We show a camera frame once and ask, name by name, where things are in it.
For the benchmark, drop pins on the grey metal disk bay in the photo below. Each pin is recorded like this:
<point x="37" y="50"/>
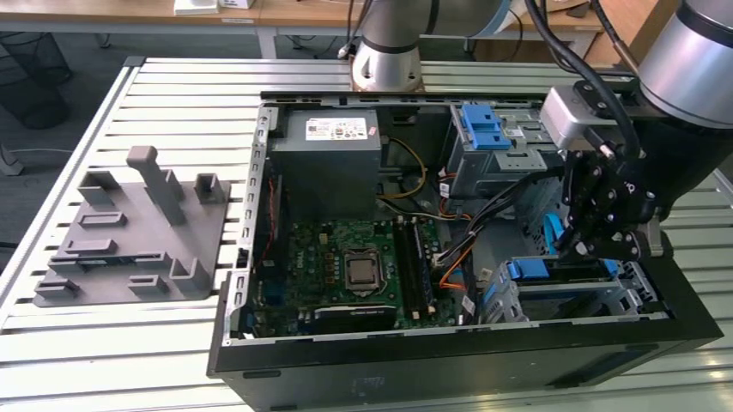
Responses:
<point x="573" y="291"/>

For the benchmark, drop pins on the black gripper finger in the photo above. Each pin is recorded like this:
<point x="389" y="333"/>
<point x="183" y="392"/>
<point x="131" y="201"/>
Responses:
<point x="624" y="242"/>
<point x="591" y="193"/>

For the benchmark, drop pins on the grey parts rack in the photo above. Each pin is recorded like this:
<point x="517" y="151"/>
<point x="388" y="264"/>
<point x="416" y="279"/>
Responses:
<point x="143" y="240"/>

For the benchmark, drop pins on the CPU socket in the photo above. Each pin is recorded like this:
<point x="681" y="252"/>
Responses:
<point x="364" y="253"/>

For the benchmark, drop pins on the blue plastic drive latch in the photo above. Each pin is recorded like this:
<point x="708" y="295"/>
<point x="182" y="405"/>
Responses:
<point x="484" y="129"/>

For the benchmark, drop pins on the black open PC case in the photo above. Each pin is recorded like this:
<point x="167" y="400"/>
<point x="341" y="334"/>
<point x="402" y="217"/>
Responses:
<point x="401" y="373"/>

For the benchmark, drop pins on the wooden cabinet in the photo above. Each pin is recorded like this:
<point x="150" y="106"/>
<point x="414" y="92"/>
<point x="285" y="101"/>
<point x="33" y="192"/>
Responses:
<point x="647" y="26"/>

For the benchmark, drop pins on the green motherboard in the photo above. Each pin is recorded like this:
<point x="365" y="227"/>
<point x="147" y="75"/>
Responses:
<point x="321" y="240"/>

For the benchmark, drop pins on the black graphics card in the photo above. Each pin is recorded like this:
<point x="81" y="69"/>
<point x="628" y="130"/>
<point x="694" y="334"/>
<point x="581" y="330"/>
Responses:
<point x="356" y="317"/>

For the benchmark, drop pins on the grey power supply unit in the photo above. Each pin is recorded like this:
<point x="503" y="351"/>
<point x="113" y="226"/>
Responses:
<point x="326" y="180"/>

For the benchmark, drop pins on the black mesh waste bin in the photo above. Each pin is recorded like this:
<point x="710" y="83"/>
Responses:
<point x="41" y="86"/>

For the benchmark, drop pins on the white floor stand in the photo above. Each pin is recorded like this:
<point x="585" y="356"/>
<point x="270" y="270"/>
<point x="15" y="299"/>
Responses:
<point x="10" y="161"/>

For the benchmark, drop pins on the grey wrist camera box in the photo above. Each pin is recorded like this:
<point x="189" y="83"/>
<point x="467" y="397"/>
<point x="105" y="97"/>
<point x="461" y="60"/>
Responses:
<point x="656" y="240"/>
<point x="573" y="116"/>

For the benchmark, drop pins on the silver CPU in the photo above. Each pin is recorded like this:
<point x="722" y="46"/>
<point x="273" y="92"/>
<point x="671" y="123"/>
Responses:
<point x="362" y="272"/>

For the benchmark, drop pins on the grey optical drive cage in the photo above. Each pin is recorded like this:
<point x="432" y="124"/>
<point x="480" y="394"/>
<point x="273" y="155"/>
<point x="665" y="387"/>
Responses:
<point x="516" y="163"/>

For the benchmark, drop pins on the white box with label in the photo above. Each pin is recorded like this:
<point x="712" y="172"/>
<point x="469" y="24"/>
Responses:
<point x="236" y="4"/>

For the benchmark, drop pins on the wooden desk white frame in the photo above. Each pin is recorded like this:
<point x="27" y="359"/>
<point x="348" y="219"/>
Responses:
<point x="321" y="19"/>
<point x="126" y="12"/>

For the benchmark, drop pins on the dark RAM stick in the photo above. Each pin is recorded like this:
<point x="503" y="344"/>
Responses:
<point x="422" y="266"/>

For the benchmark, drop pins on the hard disk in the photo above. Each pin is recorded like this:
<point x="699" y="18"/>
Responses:
<point x="533" y="270"/>

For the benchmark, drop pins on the brown cardboard piece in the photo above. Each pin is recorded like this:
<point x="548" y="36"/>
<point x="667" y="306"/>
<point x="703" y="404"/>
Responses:
<point x="573" y="8"/>

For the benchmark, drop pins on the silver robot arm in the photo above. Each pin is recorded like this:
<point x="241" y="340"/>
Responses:
<point x="687" y="64"/>

